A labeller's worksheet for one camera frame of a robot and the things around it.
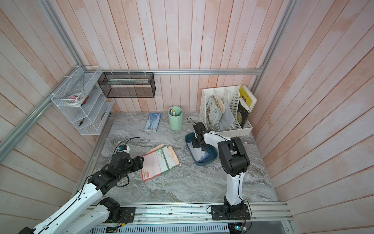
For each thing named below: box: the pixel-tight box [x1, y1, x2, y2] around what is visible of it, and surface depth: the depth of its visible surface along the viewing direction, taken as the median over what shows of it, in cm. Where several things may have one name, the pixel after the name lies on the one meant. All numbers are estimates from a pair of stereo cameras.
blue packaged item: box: [143, 112, 162, 132], surface depth 115 cm
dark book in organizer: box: [236, 97, 251, 129], surface depth 100 cm
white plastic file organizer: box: [199, 84, 258, 137], surface depth 102 cm
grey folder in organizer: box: [218, 100, 236, 132], surface depth 100 cm
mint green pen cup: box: [167, 106, 184, 131], surface depth 106 cm
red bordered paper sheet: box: [140, 151, 162, 183], surface depth 90 cm
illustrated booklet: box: [205, 95, 226, 126], surface depth 100 cm
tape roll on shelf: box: [65, 95, 80, 106], surface depth 75 cm
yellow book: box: [239, 84, 258, 111], surface depth 97 cm
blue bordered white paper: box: [187, 142, 211, 163], surface depth 97 cm
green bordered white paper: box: [155, 145, 176, 175], surface depth 94 cm
